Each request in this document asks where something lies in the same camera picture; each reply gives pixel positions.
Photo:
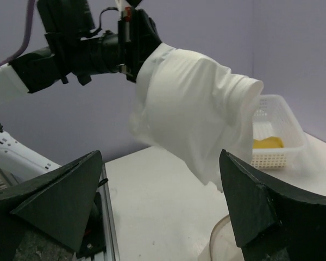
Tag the aluminium table edge rail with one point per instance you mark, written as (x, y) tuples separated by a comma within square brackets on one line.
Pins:
[(112, 251)]

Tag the white plastic mesh basket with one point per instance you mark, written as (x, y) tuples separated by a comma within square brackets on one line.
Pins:
[(274, 117)]

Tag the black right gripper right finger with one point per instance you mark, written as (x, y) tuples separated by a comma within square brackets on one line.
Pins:
[(271, 219)]

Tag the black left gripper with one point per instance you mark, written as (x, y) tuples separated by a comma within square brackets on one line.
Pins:
[(78, 47)]

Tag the white bra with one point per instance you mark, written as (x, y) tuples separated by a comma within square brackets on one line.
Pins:
[(193, 107)]

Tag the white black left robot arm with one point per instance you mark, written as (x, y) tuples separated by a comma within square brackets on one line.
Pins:
[(66, 121)]

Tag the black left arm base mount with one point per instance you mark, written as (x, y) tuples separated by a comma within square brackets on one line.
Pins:
[(95, 239)]

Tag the round mesh laundry bag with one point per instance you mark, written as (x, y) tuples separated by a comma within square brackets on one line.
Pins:
[(222, 245)]

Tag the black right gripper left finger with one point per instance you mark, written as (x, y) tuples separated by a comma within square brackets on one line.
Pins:
[(45, 218)]

